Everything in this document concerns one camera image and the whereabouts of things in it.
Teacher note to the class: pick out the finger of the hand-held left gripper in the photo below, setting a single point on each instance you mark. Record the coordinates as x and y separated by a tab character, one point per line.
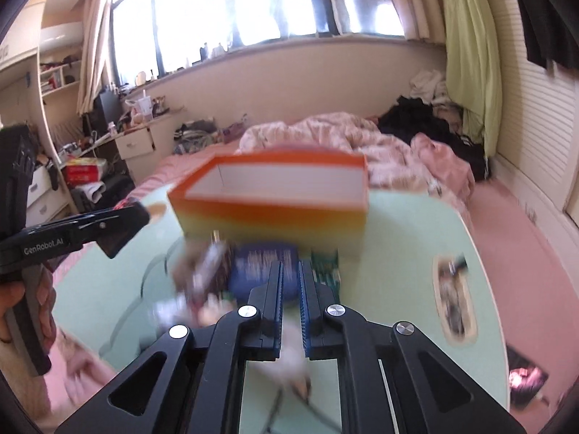
117	226

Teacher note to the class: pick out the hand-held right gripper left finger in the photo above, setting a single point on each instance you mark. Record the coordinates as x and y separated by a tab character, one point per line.
277	307

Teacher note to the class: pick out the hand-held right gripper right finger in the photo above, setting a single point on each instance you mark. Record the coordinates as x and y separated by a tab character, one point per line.
308	307

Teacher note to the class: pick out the blue hard case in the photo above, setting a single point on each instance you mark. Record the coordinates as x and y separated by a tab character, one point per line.
253	271

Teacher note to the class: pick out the brown drink carton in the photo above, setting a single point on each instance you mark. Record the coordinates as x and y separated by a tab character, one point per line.
203	266

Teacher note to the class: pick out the orange gradient storage box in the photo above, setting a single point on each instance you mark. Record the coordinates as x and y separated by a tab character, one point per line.
271	221

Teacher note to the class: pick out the green cartoon print desktop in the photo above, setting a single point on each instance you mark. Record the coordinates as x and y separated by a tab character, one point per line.
407	280

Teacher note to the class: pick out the person's left hand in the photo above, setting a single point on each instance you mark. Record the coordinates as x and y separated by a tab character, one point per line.
46	300

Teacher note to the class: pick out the green patterned object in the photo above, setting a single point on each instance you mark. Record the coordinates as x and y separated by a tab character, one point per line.
326	269

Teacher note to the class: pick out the red cardboard box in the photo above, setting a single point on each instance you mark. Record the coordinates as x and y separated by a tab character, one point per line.
83	172

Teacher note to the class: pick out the white nightstand drawer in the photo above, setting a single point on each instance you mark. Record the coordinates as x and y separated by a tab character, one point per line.
135	147

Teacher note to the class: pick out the black monitor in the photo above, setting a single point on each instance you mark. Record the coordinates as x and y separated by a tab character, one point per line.
107	113

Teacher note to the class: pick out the dark striped clothes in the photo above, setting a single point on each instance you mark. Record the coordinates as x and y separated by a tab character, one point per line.
194	138

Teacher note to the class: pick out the white cup with straw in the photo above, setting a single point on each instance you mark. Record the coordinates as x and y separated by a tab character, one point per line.
144	106

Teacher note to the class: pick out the pink fuzzy clothing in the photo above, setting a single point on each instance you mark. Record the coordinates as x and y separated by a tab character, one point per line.
83	370

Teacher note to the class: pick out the pile of foil wrappers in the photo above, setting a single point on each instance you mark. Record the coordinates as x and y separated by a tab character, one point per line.
454	307

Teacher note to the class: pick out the small round mirror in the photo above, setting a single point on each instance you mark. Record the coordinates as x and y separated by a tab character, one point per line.
140	78

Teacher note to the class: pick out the purple pouch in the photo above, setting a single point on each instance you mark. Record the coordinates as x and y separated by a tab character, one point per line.
234	132

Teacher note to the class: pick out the black candy wrapper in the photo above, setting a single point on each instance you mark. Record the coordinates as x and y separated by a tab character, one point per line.
454	266

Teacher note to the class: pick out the beige curtain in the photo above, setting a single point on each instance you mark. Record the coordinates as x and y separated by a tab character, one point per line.
95	45

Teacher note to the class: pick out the pink garment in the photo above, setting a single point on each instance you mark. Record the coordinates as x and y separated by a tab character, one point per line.
445	167

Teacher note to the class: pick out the black clothes pile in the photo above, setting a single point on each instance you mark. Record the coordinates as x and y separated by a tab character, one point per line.
420	117

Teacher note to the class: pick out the dark glossy flat object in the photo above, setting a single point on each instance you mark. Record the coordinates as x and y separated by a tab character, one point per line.
527	377

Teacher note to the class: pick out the white clothes pile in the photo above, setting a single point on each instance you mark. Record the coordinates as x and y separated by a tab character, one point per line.
429	88

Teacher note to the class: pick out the window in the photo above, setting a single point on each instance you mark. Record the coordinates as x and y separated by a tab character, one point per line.
253	4

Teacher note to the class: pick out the white louvered closet door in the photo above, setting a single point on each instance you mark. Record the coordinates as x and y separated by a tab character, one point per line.
543	122

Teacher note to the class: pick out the light green curtain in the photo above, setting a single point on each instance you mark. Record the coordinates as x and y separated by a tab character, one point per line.
470	54

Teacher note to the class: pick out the black hanging garment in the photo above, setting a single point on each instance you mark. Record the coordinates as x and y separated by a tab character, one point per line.
547	9

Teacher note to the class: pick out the white wall shelf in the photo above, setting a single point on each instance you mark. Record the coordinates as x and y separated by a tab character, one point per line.
59	77

